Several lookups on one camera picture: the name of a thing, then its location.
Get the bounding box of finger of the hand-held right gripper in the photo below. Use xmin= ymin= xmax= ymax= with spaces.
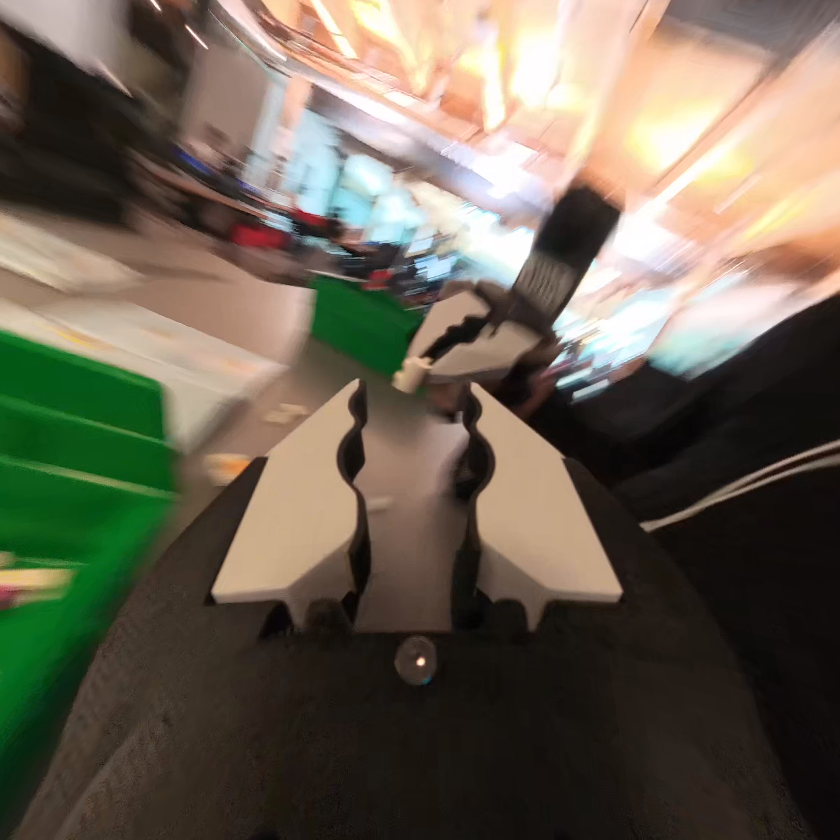
xmin=420 ymin=320 xmax=549 ymax=387
xmin=407 ymin=289 xmax=501 ymax=361

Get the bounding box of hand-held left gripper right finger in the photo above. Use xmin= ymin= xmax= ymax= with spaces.
xmin=459 ymin=384 xmax=624 ymax=632

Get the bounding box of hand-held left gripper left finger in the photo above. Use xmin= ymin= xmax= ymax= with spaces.
xmin=210 ymin=379 xmax=370 ymax=606

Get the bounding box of small white lego piece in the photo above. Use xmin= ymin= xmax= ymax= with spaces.
xmin=392 ymin=356 xmax=431 ymax=395

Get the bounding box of large green plastic bin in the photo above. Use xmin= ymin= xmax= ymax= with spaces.
xmin=0 ymin=328 xmax=181 ymax=795

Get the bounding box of pale orange lego piece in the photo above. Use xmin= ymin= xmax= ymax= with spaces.
xmin=202 ymin=453 xmax=256 ymax=488

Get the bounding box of white cable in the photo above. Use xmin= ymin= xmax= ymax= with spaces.
xmin=640 ymin=440 xmax=840 ymax=534

